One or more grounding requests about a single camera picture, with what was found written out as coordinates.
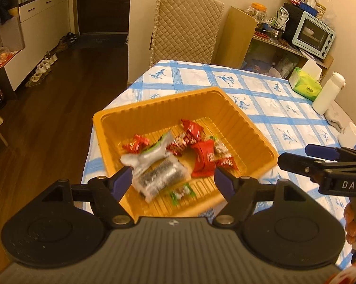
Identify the green tissue box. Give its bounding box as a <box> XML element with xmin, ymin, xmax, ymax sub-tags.
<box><xmin>288</xmin><ymin>59</ymin><xmax>323</xmax><ymax>101</ymax></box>

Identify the red snack packet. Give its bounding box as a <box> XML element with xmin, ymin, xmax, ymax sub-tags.
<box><xmin>166</xmin><ymin>133</ymin><xmax>198</xmax><ymax>157</ymax></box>
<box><xmin>191</xmin><ymin>140</ymin><xmax>216</xmax><ymax>178</ymax></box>
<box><xmin>180</xmin><ymin>119</ymin><xmax>205</xmax><ymax>141</ymax></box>

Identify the white drawer cabinet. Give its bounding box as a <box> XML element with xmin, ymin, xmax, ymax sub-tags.
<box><xmin>4</xmin><ymin>0</ymin><xmax>79</xmax><ymax>91</ymax></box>

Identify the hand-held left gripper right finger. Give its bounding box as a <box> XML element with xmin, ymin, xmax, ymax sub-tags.
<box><xmin>213</xmin><ymin>167</ymin><xmax>311</xmax><ymax>228</ymax></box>

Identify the light blue toaster oven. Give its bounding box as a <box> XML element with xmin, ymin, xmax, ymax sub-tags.
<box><xmin>292</xmin><ymin>11</ymin><xmax>336</xmax><ymax>60</ymax></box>

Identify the quilted beige chair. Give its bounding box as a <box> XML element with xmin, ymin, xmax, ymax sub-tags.
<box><xmin>149</xmin><ymin>0</ymin><xmax>225</xmax><ymax>67</ymax></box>

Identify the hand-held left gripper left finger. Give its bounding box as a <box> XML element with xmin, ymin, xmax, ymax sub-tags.
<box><xmin>40</xmin><ymin>166</ymin><xmax>134</xmax><ymax>229</ymax></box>

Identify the white thermos bottle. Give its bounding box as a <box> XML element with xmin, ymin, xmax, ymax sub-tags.
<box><xmin>312</xmin><ymin>71</ymin><xmax>346</xmax><ymax>115</ymax></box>

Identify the small red candy packet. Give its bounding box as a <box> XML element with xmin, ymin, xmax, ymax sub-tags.
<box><xmin>215</xmin><ymin>156</ymin><xmax>238</xmax><ymax>169</ymax></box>
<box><xmin>122</xmin><ymin>134</ymin><xmax>150</xmax><ymax>154</ymax></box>

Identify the red patterned cloth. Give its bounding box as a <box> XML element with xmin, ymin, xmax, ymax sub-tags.
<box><xmin>327</xmin><ymin>261</ymin><xmax>356</xmax><ymax>284</ymax></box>

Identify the plastic jar with orange lid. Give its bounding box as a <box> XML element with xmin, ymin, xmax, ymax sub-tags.
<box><xmin>244</xmin><ymin>2</ymin><xmax>267</xmax><ymax>21</ymax></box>

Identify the row of shoes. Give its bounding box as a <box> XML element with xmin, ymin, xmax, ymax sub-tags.
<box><xmin>25</xmin><ymin>32</ymin><xmax>78</xmax><ymax>88</ymax></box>

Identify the grey cloth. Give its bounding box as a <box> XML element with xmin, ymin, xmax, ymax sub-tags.
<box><xmin>324</xmin><ymin>105</ymin><xmax>349</xmax><ymax>132</ymax></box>

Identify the white cup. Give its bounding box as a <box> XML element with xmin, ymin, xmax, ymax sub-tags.
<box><xmin>337</xmin><ymin>121</ymin><xmax>356</xmax><ymax>147</ymax></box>

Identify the blue checked tablecloth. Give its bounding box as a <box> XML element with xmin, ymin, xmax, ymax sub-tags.
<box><xmin>81</xmin><ymin>60</ymin><xmax>356</xmax><ymax>269</ymax></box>

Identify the clear packet of black snack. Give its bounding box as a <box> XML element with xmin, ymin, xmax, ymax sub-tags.
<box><xmin>130</xmin><ymin>158</ymin><xmax>187</xmax><ymax>204</ymax></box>

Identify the orange plastic tray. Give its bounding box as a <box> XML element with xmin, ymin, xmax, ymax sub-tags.
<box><xmin>92</xmin><ymin>87</ymin><xmax>279</xmax><ymax>223</ymax></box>

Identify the yellow green candy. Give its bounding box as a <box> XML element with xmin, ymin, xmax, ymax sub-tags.
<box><xmin>209</xmin><ymin>136</ymin><xmax>230</xmax><ymax>155</ymax></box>

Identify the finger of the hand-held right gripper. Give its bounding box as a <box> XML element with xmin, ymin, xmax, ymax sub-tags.
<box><xmin>305</xmin><ymin>144</ymin><xmax>356</xmax><ymax>163</ymax></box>
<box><xmin>278</xmin><ymin>153</ymin><xmax>356</xmax><ymax>181</ymax></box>

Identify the person's right hand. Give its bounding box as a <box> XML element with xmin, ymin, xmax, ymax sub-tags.
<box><xmin>344</xmin><ymin>204</ymin><xmax>356</xmax><ymax>244</ymax></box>

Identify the wooden shelf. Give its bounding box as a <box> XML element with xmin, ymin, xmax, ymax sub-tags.
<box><xmin>246</xmin><ymin>32</ymin><xmax>334</xmax><ymax>79</ymax></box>

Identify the dark door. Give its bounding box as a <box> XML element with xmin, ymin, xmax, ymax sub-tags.
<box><xmin>77</xmin><ymin>0</ymin><xmax>133</xmax><ymax>35</ymax></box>

